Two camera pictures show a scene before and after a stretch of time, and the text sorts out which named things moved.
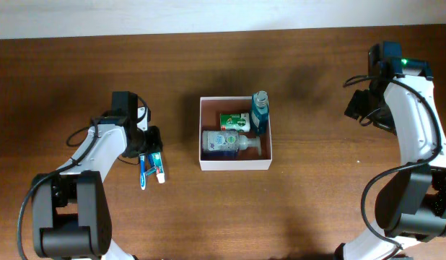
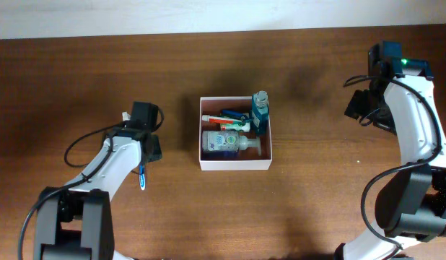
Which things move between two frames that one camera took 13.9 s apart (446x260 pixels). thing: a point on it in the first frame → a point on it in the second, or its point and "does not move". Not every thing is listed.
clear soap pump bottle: x=226 y=144 does not move
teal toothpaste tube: x=155 y=165 → x=228 y=119
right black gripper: x=358 y=105 does not move
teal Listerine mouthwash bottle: x=260 y=113 does not move
